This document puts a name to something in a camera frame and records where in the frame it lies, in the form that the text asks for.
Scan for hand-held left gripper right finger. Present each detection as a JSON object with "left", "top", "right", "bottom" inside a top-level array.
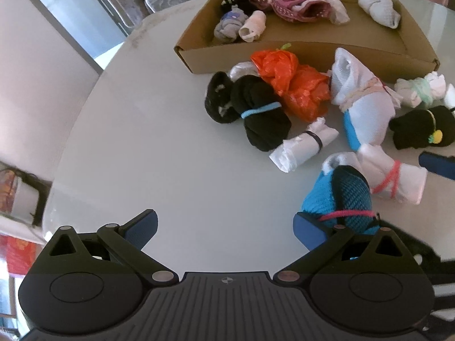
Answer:
[{"left": 268, "top": 212, "right": 423, "bottom": 288}]

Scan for beige sock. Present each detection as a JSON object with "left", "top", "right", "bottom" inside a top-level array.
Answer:
[{"left": 238, "top": 10, "right": 267, "bottom": 43}]

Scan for white blue sock bundle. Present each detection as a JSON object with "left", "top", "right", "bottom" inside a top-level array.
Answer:
[{"left": 330, "top": 47, "right": 403, "bottom": 150}]

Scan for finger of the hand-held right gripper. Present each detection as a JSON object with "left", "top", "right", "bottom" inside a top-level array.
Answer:
[{"left": 419, "top": 151, "right": 455, "bottom": 180}]

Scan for brown cardboard box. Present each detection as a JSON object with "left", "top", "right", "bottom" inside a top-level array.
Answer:
[{"left": 174, "top": 0, "right": 440, "bottom": 85}]

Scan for blue mesh sock bundle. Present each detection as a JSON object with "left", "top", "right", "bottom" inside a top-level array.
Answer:
[{"left": 301, "top": 152, "right": 382, "bottom": 237}]

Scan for grey sock bundle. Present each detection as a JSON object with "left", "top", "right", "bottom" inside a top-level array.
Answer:
[{"left": 213, "top": 6, "right": 247, "bottom": 43}]

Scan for red patterned cloth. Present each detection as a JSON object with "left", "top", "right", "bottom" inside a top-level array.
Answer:
[{"left": 0, "top": 234, "right": 36, "bottom": 278}]

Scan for white plastic roll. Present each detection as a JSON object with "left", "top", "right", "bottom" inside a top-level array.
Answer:
[{"left": 269, "top": 117, "right": 339, "bottom": 173}]

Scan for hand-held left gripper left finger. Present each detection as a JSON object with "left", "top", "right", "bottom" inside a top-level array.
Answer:
[{"left": 32, "top": 209, "right": 179, "bottom": 288}]

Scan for white green sock bundle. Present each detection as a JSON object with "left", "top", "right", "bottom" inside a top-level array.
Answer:
[{"left": 394, "top": 72, "right": 448, "bottom": 109}]

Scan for black white striped sock bundle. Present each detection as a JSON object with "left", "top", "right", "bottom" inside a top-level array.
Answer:
[{"left": 221, "top": 0, "right": 255, "bottom": 13}]

